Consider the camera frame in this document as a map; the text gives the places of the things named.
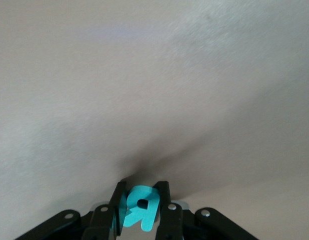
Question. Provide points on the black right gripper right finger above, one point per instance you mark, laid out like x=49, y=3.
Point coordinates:
x=172, y=222

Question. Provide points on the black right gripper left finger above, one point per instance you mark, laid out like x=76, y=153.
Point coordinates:
x=99, y=222

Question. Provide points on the teal uppercase letter R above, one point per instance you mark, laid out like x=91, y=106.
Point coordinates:
x=144, y=220

